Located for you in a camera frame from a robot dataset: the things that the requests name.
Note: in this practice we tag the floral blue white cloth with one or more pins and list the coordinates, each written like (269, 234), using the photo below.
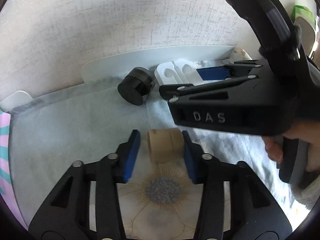
(88, 122)

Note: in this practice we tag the black round jar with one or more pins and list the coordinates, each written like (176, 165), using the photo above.
(136, 86)

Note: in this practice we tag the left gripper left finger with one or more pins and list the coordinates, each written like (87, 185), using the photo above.
(84, 203)

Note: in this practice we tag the grey chair back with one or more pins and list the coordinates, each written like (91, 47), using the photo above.
(306, 21)

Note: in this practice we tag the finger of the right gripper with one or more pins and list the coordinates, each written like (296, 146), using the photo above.
(169, 91)
(227, 71)

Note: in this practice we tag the brown paper tape roll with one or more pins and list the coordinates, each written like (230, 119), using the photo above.
(165, 145)

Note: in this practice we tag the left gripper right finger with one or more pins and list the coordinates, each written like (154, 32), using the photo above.
(235, 204)

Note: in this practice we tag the cardboard box pink teal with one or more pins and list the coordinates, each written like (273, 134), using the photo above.
(7, 191)

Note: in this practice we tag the person's right hand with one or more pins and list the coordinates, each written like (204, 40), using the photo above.
(307, 131)

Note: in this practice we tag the white fleece sleeve forearm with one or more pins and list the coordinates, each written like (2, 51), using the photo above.
(308, 196)

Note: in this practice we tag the white earphone case tray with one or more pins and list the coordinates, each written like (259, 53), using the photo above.
(180, 71)

